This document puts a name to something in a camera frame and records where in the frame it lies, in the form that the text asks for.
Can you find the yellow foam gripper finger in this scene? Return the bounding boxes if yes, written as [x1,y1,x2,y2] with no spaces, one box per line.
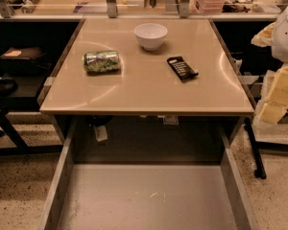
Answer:
[251,22,276,47]
[258,63,288,125]

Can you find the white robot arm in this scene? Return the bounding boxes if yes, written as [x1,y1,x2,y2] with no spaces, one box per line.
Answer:
[251,6,288,125]

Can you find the open grey top drawer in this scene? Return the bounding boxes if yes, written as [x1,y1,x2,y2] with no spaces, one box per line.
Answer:
[37,117,259,230]

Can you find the black table leg right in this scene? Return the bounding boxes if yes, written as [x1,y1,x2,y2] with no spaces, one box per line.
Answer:
[244,118,267,179]

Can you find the black rxbar chocolate wrapper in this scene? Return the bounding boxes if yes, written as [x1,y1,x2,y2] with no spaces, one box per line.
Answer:
[167,57,199,82]

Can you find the white ceramic bowl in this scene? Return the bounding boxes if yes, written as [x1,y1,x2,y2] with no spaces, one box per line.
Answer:
[134,23,168,51]

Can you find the white tag under table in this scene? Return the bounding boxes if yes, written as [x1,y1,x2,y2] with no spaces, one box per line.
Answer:
[93,126,108,142]

